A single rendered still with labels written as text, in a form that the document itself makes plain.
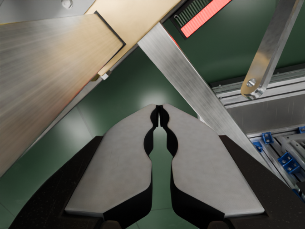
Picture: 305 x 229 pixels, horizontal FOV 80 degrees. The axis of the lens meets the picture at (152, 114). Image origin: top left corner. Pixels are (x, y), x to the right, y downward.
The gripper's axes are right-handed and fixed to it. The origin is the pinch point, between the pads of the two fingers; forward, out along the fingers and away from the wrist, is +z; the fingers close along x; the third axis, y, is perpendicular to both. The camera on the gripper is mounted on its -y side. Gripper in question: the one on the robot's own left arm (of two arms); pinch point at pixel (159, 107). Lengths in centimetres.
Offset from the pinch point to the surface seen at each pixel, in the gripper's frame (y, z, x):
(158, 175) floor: 115, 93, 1
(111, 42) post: -3.4, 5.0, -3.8
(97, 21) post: -4.9, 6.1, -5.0
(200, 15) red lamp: -4.2, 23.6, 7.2
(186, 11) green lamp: -4.9, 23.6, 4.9
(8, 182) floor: 126, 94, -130
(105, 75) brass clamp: 1.0, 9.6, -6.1
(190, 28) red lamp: -2.3, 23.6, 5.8
